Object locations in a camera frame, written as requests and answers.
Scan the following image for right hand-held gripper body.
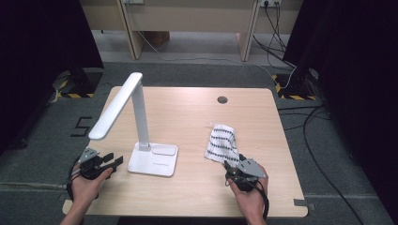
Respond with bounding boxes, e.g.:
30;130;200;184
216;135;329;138
225;157;268;192

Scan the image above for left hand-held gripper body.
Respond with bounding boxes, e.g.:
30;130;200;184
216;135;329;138
78;147;113;181

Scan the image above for white striped cloth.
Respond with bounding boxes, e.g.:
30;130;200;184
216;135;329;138
204;124;240;164

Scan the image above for white desk lamp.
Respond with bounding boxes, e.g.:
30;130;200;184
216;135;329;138
88;71;179;178

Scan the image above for person's right hand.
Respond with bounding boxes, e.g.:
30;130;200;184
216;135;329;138
229;165;269;219

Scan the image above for person's left hand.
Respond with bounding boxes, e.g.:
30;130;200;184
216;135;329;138
70;167;114;204

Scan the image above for grey tape piece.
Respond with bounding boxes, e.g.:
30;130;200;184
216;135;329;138
293;198;316;211

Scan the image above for stand base with hazard tape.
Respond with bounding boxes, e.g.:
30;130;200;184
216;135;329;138
270;67;321;101
51;67;105;99

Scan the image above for black curtain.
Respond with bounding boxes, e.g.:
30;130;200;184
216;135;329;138
283;0;398;218
0;0;105;156

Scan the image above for brown cardboard box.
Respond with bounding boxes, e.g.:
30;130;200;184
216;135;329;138
144;31;171;49

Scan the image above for beige wooden desk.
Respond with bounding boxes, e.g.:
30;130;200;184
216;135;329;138
78;0;304;62

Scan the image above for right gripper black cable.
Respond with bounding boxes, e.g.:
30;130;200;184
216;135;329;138
250;180;270;220

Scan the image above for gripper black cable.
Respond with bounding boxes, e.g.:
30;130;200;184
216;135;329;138
250;180;270;220
65;156;83;202

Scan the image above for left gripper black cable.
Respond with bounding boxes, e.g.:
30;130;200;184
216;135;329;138
65;156;83;202

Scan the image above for long black floor cable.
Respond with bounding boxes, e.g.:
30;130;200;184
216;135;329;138
301;104;366;225

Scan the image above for white floor cable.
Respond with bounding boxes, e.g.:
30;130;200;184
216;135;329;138
137;30;298;89

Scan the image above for black wall socket cables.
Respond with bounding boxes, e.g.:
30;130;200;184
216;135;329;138
252;3;297;68

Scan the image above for white wall socket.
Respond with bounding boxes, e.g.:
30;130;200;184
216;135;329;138
259;0;283;8

